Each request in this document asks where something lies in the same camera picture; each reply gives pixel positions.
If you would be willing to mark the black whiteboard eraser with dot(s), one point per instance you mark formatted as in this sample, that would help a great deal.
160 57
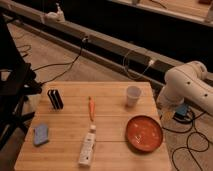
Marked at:
55 98

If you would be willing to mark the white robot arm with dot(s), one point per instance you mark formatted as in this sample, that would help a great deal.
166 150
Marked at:
186 81

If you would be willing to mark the orange carrot toy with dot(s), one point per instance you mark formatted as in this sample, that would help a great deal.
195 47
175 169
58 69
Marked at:
91 109

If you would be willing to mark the white paper cup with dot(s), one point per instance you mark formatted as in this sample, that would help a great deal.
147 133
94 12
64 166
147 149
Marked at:
133 94

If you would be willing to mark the white tube bottle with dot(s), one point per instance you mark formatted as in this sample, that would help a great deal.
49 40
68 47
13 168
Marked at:
87 147

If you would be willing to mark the blue box on floor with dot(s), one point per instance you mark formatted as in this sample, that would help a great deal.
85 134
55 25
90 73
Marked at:
181 111

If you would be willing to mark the blue sponge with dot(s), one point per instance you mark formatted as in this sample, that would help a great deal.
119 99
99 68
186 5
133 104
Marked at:
40 135

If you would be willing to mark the long metal rail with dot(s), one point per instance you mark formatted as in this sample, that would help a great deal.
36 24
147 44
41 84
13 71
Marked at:
117 28

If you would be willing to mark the white object on rail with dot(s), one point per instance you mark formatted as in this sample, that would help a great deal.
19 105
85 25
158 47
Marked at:
58 15

